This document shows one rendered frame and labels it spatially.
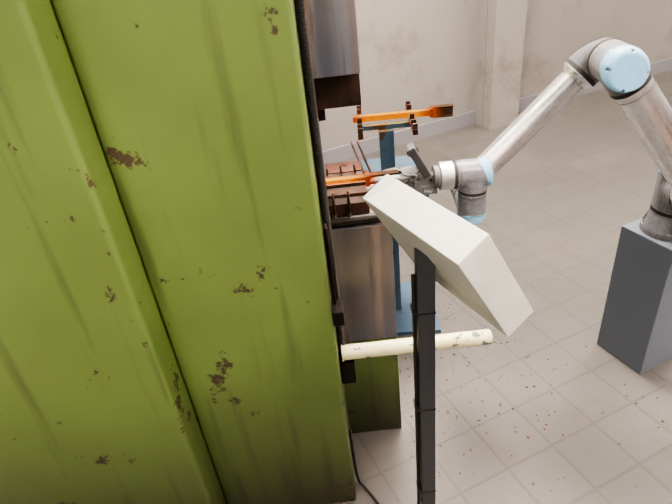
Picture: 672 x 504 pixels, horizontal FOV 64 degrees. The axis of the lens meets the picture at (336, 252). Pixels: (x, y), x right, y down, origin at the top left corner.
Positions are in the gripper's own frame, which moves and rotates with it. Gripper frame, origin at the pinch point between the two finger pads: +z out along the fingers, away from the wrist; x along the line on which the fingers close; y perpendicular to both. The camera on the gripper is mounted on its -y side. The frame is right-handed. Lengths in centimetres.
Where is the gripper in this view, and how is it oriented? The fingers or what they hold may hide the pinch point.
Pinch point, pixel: (374, 176)
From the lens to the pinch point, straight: 170.8
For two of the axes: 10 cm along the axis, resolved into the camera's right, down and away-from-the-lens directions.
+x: -0.5, -5.3, 8.5
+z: -9.9, 1.0, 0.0
